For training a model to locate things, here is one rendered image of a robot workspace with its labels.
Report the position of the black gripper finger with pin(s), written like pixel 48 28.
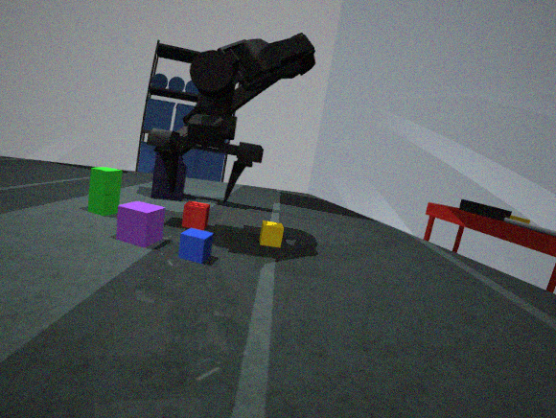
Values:
pixel 170 159
pixel 237 169

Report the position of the blue block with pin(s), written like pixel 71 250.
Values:
pixel 195 245

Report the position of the purple cube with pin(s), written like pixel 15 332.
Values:
pixel 140 223

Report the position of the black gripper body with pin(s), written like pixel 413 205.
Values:
pixel 168 140

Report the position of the red block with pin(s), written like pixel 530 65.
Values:
pixel 195 215

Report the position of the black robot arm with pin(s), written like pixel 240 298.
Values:
pixel 256 65

